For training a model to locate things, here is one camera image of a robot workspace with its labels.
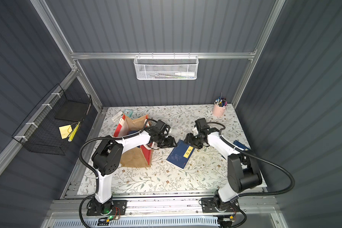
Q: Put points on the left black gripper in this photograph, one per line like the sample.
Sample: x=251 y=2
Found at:
x=165 y=141

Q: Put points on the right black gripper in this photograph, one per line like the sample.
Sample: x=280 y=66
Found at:
x=196 y=139

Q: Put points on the blue book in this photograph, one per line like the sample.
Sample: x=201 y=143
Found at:
x=133 y=132
x=181 y=154
x=241 y=146

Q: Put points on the jute canvas bag red trim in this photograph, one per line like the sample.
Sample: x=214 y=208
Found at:
x=135 y=153

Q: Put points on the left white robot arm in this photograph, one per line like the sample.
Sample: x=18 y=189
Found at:
x=106 y=159

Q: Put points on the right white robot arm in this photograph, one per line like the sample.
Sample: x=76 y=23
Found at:
x=243 y=170

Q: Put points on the pink pen cup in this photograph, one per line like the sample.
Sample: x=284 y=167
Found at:
x=220 y=106

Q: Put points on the mint green small box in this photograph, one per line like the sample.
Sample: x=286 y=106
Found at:
x=128 y=112

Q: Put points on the white eraser block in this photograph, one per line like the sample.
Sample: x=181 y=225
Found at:
x=116 y=118

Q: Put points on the white marker in basket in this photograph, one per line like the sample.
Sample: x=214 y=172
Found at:
x=184 y=74

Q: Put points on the yellow pen in basket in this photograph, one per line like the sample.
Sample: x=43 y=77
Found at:
x=73 y=132

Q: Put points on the black tray in side basket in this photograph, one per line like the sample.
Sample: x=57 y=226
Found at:
x=73 y=111

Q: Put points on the yellow sticky note pad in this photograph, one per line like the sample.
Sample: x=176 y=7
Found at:
x=65 y=131

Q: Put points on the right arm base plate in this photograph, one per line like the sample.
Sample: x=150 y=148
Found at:
x=211 y=205

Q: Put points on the white wire wall basket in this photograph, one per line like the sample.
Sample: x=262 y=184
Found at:
x=163 y=68

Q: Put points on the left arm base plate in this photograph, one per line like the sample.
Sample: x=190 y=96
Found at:
x=110 y=208

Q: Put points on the black wire side basket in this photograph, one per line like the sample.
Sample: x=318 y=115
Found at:
x=40 y=133

